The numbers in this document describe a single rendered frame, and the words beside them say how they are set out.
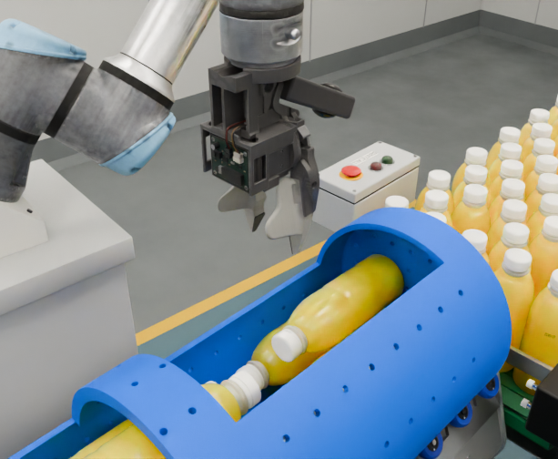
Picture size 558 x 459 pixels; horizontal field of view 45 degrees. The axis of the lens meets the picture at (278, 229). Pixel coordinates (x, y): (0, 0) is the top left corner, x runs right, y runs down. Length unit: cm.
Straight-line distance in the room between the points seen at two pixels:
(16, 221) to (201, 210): 228
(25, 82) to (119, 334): 41
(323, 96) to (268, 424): 32
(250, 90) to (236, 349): 42
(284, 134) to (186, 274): 222
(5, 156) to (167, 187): 250
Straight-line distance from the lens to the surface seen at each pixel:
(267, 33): 60
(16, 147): 99
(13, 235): 101
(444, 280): 83
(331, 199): 124
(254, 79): 62
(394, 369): 74
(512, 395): 116
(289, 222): 69
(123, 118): 97
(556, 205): 123
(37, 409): 113
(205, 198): 333
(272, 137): 63
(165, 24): 100
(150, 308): 269
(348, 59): 488
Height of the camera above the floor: 171
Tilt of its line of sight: 34 degrees down
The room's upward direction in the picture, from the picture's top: straight up
